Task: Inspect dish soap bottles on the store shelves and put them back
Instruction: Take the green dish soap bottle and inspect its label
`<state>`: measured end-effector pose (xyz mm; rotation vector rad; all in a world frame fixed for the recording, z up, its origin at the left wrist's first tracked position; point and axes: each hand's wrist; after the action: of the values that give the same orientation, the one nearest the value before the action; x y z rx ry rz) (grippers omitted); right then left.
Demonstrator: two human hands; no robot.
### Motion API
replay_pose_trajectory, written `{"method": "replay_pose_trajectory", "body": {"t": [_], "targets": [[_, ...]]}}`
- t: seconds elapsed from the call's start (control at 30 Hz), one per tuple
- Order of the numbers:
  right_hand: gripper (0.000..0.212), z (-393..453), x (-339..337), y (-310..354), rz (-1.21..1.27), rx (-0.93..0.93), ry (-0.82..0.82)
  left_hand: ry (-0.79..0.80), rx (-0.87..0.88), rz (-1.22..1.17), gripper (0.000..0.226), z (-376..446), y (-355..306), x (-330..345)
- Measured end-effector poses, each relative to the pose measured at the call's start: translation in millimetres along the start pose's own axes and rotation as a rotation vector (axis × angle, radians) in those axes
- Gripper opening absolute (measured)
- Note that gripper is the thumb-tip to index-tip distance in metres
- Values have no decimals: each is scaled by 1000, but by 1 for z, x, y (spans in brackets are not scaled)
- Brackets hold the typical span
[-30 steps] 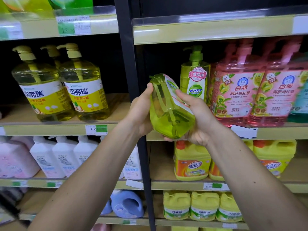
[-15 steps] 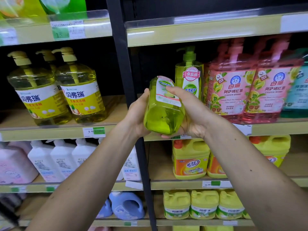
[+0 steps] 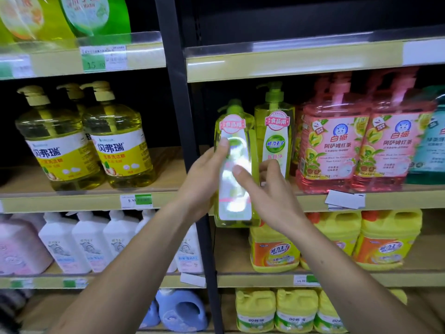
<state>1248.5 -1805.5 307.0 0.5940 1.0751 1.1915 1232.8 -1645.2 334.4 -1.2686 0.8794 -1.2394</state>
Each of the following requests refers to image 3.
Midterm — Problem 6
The person's left forearm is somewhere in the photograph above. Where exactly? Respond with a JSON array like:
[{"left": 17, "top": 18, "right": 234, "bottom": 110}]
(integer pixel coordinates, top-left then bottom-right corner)
[{"left": 47, "top": 200, "right": 196, "bottom": 334}]

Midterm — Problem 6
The blank white shelf label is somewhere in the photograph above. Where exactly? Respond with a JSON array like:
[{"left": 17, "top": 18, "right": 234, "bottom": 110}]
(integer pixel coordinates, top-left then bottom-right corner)
[{"left": 402, "top": 38, "right": 445, "bottom": 66}]

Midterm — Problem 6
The round green hand wash bottle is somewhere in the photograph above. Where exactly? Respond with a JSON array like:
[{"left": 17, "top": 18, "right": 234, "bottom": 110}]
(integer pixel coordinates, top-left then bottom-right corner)
[{"left": 58, "top": 0, "right": 133, "bottom": 38}]

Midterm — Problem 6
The plain white label card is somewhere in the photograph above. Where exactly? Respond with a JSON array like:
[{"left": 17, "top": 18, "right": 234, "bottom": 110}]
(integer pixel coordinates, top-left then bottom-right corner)
[
  {"left": 179, "top": 272, "right": 207, "bottom": 289},
  {"left": 324, "top": 189, "right": 367, "bottom": 211}
]

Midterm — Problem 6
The person's right hand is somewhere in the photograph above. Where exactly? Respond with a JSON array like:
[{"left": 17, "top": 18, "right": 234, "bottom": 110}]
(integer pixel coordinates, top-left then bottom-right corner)
[{"left": 232, "top": 159, "right": 309, "bottom": 238}]

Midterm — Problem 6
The yellow orange detergent jug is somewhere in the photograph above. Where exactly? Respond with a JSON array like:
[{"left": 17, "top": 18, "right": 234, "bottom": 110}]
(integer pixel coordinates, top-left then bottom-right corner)
[
  {"left": 352, "top": 209, "right": 423, "bottom": 272},
  {"left": 249, "top": 224, "right": 301, "bottom": 274},
  {"left": 299, "top": 210, "right": 362, "bottom": 271}
]

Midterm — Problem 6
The teal green detergent bottle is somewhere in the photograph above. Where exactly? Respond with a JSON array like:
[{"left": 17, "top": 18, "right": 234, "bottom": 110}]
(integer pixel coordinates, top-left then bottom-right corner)
[{"left": 406, "top": 84, "right": 445, "bottom": 186}]

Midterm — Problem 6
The wooden shelf rack black frame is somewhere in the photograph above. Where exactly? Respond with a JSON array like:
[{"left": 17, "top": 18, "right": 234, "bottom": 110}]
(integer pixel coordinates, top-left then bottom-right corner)
[{"left": 0, "top": 0, "right": 445, "bottom": 334}]

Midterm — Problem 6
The light blue detergent jug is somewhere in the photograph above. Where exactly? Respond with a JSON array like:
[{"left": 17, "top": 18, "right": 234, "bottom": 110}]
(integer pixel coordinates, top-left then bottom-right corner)
[
  {"left": 139, "top": 299, "right": 162, "bottom": 329},
  {"left": 155, "top": 289, "right": 209, "bottom": 333}
]

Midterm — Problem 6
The yellow dish soap pump bottle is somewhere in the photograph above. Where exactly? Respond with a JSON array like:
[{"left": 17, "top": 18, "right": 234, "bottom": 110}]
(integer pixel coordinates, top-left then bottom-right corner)
[
  {"left": 15, "top": 85, "right": 105, "bottom": 192},
  {"left": 56, "top": 83, "right": 88, "bottom": 117},
  {"left": 79, "top": 80, "right": 156, "bottom": 190}
]

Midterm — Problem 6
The slim green dish soap bottle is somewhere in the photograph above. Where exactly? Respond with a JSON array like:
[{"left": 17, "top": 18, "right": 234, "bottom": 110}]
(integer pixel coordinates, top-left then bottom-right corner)
[{"left": 212, "top": 98, "right": 262, "bottom": 229}]

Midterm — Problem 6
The person's left hand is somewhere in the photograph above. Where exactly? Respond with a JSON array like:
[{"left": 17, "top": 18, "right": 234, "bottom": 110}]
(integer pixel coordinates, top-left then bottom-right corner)
[{"left": 175, "top": 136, "right": 231, "bottom": 224}]

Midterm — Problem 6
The round yellow hand wash bottle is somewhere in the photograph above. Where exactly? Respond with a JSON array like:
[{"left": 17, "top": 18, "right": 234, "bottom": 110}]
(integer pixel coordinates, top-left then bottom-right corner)
[{"left": 0, "top": 0, "right": 76, "bottom": 43}]

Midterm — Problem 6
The white baby label bottle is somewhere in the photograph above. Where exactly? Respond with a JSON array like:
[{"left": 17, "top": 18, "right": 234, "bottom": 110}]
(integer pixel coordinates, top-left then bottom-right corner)
[
  {"left": 102, "top": 210, "right": 140, "bottom": 258},
  {"left": 38, "top": 212, "right": 92, "bottom": 275},
  {"left": 71, "top": 211, "right": 114, "bottom": 273}
]

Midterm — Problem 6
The person's right forearm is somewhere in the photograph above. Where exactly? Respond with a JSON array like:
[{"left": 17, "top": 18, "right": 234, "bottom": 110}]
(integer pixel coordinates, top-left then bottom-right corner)
[{"left": 283, "top": 216, "right": 436, "bottom": 334}]

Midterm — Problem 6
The green white price tag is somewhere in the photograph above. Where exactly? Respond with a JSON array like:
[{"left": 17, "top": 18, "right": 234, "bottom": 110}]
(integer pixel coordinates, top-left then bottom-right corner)
[
  {"left": 9, "top": 277, "right": 35, "bottom": 289},
  {"left": 0, "top": 55, "right": 36, "bottom": 80},
  {"left": 62, "top": 277, "right": 89, "bottom": 289},
  {"left": 119, "top": 193, "right": 154, "bottom": 210},
  {"left": 293, "top": 274, "right": 322, "bottom": 287},
  {"left": 79, "top": 45, "right": 128, "bottom": 73}
]

